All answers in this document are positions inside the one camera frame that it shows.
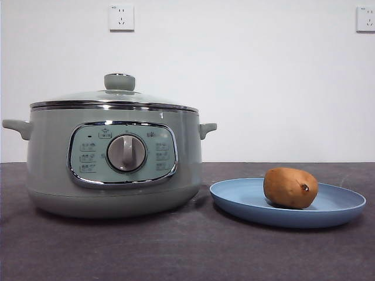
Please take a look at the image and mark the blue round plate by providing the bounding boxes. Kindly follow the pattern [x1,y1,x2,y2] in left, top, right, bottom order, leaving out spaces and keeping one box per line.
[209,177,367,229]

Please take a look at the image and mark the glass lid with green knob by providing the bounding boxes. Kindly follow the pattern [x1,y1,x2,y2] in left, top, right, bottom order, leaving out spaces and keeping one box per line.
[30,73,199,114]

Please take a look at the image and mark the white wall socket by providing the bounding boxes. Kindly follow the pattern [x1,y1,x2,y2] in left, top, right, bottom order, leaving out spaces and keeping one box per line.
[109,4,135,32]
[356,6,375,33]

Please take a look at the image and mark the brown potato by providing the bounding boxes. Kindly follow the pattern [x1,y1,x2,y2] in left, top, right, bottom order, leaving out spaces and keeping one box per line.
[262,167,319,210]

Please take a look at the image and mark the pale green electric steamer pot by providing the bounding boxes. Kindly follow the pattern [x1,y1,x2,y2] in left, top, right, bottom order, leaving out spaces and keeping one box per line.
[2,108,218,219]

